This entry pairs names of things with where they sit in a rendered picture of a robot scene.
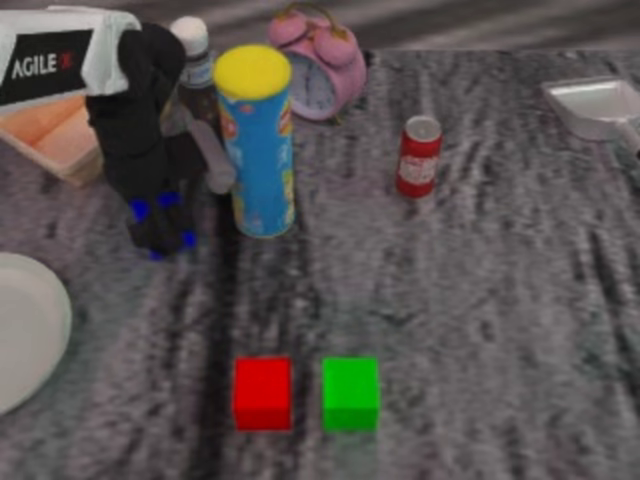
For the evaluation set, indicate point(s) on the dark bottle white cap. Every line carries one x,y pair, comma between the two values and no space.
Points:
197,75

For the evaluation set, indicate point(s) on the white round plate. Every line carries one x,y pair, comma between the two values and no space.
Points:
25,332

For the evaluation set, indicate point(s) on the blue chips can yellow lid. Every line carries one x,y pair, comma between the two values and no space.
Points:
257,145

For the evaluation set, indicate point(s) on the peach open box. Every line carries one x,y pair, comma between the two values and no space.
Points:
55,135

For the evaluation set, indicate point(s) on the green cube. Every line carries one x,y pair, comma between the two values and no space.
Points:
350,392

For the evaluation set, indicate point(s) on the red cube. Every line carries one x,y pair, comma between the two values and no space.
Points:
262,392

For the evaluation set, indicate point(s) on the red soda can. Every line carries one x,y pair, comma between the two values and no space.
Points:
419,157

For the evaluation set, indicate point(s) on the pink alarm clock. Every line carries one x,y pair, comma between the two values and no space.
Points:
325,75

